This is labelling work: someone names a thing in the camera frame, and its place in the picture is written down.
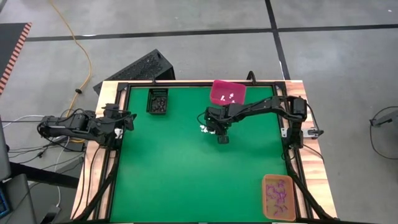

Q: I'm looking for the yellow floor cable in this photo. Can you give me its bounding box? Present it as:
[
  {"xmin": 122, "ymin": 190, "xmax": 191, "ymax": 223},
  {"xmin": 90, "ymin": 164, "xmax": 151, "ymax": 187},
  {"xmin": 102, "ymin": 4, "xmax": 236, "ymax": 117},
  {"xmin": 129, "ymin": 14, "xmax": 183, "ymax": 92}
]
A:
[{"xmin": 48, "ymin": 0, "xmax": 93, "ymax": 107}]

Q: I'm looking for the wooden table board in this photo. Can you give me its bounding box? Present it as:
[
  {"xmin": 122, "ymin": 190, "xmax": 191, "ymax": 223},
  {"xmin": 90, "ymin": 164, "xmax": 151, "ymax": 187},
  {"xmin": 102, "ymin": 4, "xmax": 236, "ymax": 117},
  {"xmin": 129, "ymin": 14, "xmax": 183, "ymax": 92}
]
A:
[{"xmin": 70, "ymin": 80, "xmax": 339, "ymax": 220}]

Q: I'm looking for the grey cart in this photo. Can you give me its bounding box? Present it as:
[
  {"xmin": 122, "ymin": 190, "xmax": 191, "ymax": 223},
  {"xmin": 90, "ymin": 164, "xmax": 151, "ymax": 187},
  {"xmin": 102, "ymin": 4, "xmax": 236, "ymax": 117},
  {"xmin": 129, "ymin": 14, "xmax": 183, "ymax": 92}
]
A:
[{"xmin": 0, "ymin": 114, "xmax": 40, "ymax": 224}]

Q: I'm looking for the white floor cable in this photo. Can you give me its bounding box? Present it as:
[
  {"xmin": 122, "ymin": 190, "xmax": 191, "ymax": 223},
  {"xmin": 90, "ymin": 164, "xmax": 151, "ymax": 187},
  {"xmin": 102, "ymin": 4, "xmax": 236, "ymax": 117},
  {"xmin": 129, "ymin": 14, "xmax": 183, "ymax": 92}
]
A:
[{"xmin": 54, "ymin": 136, "xmax": 71, "ymax": 208}]

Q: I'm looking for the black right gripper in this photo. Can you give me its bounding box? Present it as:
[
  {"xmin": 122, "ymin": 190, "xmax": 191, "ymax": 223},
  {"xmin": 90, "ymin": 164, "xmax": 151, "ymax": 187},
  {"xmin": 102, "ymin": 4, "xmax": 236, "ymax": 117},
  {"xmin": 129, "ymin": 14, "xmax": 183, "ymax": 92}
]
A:
[{"xmin": 203, "ymin": 105, "xmax": 234, "ymax": 144}]

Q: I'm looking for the black cart leg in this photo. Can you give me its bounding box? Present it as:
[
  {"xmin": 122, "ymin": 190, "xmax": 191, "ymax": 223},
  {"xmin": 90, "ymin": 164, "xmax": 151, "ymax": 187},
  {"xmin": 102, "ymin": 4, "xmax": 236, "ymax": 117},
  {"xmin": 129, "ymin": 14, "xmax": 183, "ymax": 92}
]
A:
[{"xmin": 9, "ymin": 161, "xmax": 81, "ymax": 189}]

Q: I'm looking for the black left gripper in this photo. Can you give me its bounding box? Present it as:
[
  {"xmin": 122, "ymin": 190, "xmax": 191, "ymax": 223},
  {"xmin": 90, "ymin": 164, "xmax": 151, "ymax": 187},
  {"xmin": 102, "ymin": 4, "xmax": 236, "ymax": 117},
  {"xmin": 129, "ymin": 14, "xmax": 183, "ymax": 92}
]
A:
[{"xmin": 102, "ymin": 104, "xmax": 137, "ymax": 138}]

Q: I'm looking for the black table frame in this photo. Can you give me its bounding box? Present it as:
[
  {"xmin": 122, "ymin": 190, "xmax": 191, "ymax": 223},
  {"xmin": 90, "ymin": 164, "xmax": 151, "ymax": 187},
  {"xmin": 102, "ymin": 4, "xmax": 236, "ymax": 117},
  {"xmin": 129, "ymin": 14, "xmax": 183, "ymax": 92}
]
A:
[{"xmin": 105, "ymin": 81, "xmax": 299, "ymax": 223}]

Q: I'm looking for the black perforated computer case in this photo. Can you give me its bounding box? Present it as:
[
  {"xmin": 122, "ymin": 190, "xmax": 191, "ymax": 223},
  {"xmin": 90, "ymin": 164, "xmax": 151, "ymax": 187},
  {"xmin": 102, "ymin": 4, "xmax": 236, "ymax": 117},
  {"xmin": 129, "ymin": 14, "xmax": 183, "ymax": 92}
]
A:
[{"xmin": 93, "ymin": 49, "xmax": 177, "ymax": 95}]

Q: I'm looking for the black slotted plastic basket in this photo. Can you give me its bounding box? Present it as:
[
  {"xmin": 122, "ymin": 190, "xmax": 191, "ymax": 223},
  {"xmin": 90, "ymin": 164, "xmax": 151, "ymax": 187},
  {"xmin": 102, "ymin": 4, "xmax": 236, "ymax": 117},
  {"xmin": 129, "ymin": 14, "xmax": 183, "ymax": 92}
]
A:
[{"xmin": 146, "ymin": 88, "xmax": 170, "ymax": 115}]

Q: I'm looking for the black floor cable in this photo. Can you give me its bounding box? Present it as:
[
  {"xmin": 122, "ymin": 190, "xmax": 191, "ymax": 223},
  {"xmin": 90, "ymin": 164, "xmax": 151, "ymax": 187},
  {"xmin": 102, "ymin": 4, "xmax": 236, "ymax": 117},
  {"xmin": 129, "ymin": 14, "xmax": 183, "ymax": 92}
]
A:
[{"xmin": 7, "ymin": 136, "xmax": 86, "ymax": 164}]

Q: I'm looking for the orange plastic bin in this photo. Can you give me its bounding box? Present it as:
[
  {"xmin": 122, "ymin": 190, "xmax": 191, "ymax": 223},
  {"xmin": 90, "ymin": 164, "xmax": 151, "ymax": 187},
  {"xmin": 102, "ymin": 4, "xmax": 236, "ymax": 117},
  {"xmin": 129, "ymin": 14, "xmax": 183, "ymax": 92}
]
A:
[{"xmin": 262, "ymin": 174, "xmax": 297, "ymax": 222}]

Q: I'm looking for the pink plastic bin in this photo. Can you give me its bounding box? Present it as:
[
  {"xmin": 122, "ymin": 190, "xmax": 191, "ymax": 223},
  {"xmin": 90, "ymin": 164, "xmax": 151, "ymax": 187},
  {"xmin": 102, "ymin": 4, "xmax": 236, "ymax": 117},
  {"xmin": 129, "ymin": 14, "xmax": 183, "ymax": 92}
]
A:
[{"xmin": 210, "ymin": 79, "xmax": 248, "ymax": 106}]

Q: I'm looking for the black diagonal frame strut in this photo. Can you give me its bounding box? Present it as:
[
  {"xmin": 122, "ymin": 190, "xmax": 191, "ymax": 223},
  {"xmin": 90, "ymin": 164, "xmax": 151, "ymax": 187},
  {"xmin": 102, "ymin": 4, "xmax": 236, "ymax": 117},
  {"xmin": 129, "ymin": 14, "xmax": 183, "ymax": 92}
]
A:
[
  {"xmin": 74, "ymin": 149, "xmax": 122, "ymax": 221},
  {"xmin": 284, "ymin": 152, "xmax": 335, "ymax": 220}
]

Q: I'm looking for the black mat orange striped edge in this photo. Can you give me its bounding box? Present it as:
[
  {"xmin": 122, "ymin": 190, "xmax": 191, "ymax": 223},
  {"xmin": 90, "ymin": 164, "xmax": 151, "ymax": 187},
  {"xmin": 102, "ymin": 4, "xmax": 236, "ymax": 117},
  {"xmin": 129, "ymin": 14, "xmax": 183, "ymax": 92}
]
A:
[{"xmin": 0, "ymin": 21, "xmax": 33, "ymax": 95}]

